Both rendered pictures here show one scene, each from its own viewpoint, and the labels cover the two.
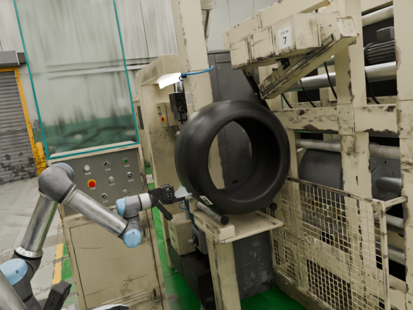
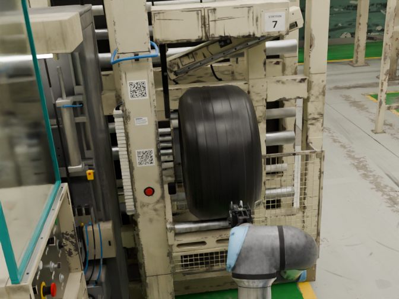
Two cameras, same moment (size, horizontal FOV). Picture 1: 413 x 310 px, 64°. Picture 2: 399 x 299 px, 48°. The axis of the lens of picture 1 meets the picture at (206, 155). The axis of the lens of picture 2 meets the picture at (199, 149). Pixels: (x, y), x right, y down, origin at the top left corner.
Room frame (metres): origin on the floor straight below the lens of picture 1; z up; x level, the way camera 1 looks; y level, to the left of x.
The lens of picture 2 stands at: (1.28, 1.64, 1.94)
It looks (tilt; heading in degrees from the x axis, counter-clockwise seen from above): 22 degrees down; 286
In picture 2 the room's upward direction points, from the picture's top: 3 degrees counter-clockwise
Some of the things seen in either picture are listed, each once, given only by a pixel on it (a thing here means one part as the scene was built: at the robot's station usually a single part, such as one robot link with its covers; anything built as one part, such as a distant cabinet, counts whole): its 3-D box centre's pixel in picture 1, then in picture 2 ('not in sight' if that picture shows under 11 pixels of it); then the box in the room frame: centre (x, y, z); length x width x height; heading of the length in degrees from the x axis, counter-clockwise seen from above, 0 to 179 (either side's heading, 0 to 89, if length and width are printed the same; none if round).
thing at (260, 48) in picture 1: (277, 45); (218, 20); (1.75, -0.44, 1.71); 0.61 x 0.25 x 0.15; 21
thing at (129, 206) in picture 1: (128, 205); not in sight; (1.48, 0.39, 1.06); 0.11 x 0.08 x 0.09; 111
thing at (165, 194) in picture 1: (161, 195); (241, 220); (1.54, 0.24, 1.07); 0.12 x 0.08 x 0.09; 111
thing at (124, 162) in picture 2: not in sight; (126, 162); (2.06, 0.05, 1.19); 0.05 x 0.04 x 0.48; 111
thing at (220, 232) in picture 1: (212, 222); (212, 237); (1.71, 0.02, 0.84); 0.36 x 0.09 x 0.06; 21
